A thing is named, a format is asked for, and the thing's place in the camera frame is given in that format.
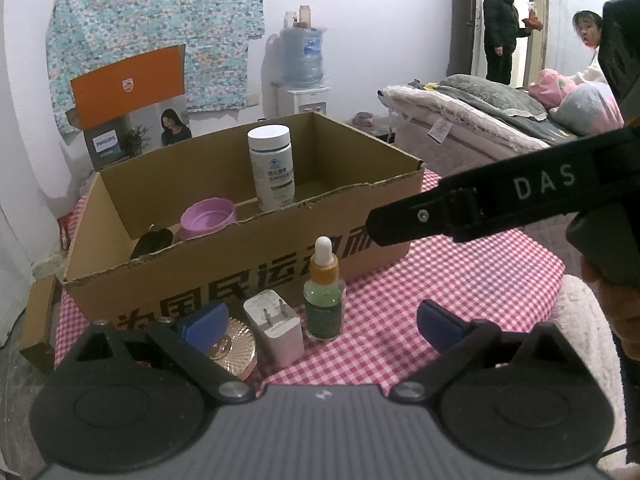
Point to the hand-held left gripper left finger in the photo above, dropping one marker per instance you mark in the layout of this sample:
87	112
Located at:
202	325

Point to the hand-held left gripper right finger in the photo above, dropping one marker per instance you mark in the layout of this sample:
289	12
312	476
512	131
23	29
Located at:
440	325

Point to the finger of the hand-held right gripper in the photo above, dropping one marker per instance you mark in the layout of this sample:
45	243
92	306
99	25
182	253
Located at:
500	195

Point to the purple plastic lid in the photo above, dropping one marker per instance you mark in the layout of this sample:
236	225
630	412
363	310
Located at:
207	217

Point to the brown cardboard box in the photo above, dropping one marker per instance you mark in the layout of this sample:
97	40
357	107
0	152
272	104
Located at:
350	160

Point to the white supplement bottle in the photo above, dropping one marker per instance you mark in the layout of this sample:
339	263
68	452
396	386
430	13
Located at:
272	170

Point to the person's right hand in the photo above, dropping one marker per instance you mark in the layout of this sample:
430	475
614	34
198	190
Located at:
625	315

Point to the gold ribbed lid jar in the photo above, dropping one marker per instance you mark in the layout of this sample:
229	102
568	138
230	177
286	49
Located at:
240	350

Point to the pink checked tablecloth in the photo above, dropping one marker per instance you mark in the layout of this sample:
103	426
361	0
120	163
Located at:
450	270

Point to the white plug charger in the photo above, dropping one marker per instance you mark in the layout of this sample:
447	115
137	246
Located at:
280	340

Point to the small black object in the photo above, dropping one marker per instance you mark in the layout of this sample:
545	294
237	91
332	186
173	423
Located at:
152	242

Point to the grey blanket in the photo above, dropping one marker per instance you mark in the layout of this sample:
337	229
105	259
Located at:
490	95

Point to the green dropper bottle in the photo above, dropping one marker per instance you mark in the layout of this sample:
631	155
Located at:
324	310

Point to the pink plush pillow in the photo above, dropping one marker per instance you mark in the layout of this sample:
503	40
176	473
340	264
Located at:
550	87

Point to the pink grey bundled quilt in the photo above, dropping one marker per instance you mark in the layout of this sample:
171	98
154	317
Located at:
590	110

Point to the flat cardboard piece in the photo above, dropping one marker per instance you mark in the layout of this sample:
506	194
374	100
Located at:
40	320

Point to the red stool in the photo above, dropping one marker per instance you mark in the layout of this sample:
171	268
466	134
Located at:
65	230

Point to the red packet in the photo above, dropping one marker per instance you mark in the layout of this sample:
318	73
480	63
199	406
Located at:
533	21

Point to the grey door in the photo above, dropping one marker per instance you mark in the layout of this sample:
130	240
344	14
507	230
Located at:
462	10

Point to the white water dispenser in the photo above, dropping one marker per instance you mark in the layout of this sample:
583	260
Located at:
310	100

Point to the blue water jug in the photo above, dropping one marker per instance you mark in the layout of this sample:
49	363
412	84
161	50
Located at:
300	55

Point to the orange appliance box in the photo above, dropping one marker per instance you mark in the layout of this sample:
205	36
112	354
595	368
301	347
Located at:
125	85

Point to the beige bottle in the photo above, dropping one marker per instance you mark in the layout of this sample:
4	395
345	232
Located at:
305	16

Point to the small white bottle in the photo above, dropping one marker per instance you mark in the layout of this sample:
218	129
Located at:
289	20

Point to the white wall socket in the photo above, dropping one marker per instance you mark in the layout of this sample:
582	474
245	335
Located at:
254	99

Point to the floral wall cloth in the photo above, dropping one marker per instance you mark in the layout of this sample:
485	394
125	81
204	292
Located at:
150	5

